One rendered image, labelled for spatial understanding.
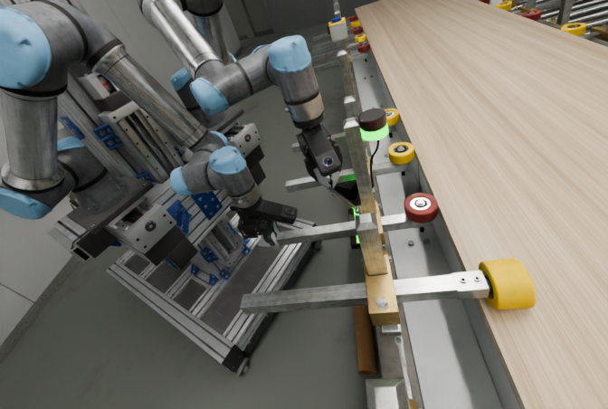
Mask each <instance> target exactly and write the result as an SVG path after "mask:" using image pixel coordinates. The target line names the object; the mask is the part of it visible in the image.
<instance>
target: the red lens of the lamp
mask: <svg viewBox="0 0 608 409"><path fill-rule="evenodd" d="M383 111H384V112H385V114H384V116H383V117H382V118H380V119H378V120H375V121H369V122H366V121H362V120H361V119H360V118H359V117H360V115H361V114H360V115H359V116H358V121H359V126H360V128H361V129H362V130H364V131H375V130H379V129H380V128H383V127H384V126H385V125H386V124H387V117H386V111H385V110H384V109H383Z"/></svg>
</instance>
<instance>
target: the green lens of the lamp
mask: <svg viewBox="0 0 608 409"><path fill-rule="evenodd" d="M360 130H361V135H362V138H363V139H365V140H368V141H375V140H379V139H381V138H384V137H385V136H387V134H388V125H387V124H386V125H385V127H384V128H382V129H380V130H378V131H374V132H366V131H363V130H362V129H360Z"/></svg>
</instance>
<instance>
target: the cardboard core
mask: <svg viewBox="0 0 608 409"><path fill-rule="evenodd" d="M354 314H355V327H356V352H357V364H358V374H360V375H363V376H374V375H376V374H377V369H376V361H375V346H374V338H373V330H372V322H371V319H370V316H369V311H368V305H363V306H354Z"/></svg>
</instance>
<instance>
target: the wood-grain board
mask: <svg viewBox="0 0 608 409"><path fill-rule="evenodd" d="M355 12H356V15H357V17H358V20H359V21H360V25H361V26H362V27H363V32H364V34H365V35H366V39H367V42H368V43H370V49H371V51H372V54H373V55H374V58H375V61H376V64H377V66H378V69H379V71H380V73H381V75H382V77H383V80H384V82H385V86H386V88H387V90H388V92H389V95H390V97H391V99H392V102H393V104H394V107H395V109H397V110H398V111H399V119H400V121H401V123H402V125H403V128H404V132H405V134H406V136H407V138H408V140H409V143H410V144H412V145H413V147H414V155H415V157H416V160H417V162H418V165H419V167H420V169H421V171H422V173H423V177H424V180H425V182H426V184H427V186H428V188H429V191H430V193H431V195H432V196H433V197H434V198H435V199H436V200H437V203H438V213H439V215H440V217H441V219H442V223H443V225H444V228H445V230H446V232H447V234H448V236H449V239H450V241H451V245H452V247H453V250H454V251H455V253H456V256H457V258H458V261H459V263H460V265H461V268H462V271H478V270H479V264H480V262H482V261H491V260H500V259H508V258H516V259H518V260H519V261H521V262H522V263H523V264H524V266H525V267H526V268H527V271H528V272H529V274H530V276H531V279H532V281H533V283H534V286H535V290H536V295H537V301H536V304H535V306H534V307H533V308H525V309H494V308H492V307H491V305H490V304H489V302H488V300H487V298H478V299H475V301H476V304H477V306H478V309H479V311H480V315H481V316H482V319H483V321H484V324H485V326H486V328H487V331H488V332H489V336H490V338H491V341H492V343H493V346H494V348H495V349H496V352H497V354H498V357H499V360H500V363H501V365H502V367H503V369H504V371H505V374H506V376H507V379H508V382H509V384H510V386H511V389H512V391H513V394H514V396H515V397H516V400H517V402H518V406H519V408H520V409H608V47H607V46H604V45H601V44H599V43H595V42H592V41H589V40H586V39H585V38H582V37H579V36H576V35H573V34H571V33H567V32H564V31H561V30H559V29H556V28H554V27H551V26H548V25H546V24H541V23H539V22H536V21H534V20H531V19H528V18H526V17H523V16H521V15H518V14H513V13H511V12H509V11H506V10H503V9H500V8H497V7H496V6H493V5H488V4H485V3H483V2H481V1H478V0H379V1H376V2H373V3H371V4H368V5H363V6H360V7H358V8H355Z"/></svg>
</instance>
